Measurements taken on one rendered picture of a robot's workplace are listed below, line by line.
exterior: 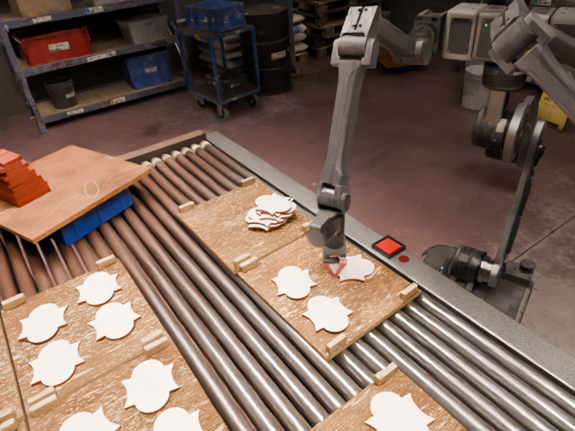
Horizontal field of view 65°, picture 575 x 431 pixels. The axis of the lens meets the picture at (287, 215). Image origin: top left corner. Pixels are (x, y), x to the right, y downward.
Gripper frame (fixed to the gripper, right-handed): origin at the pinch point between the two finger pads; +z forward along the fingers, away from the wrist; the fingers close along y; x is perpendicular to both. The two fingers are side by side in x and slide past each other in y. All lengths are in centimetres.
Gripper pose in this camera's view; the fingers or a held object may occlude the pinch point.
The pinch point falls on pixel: (334, 267)
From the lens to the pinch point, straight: 134.9
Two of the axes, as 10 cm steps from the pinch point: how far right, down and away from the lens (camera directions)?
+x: 10.0, -0.3, -0.6
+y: -0.4, 5.7, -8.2
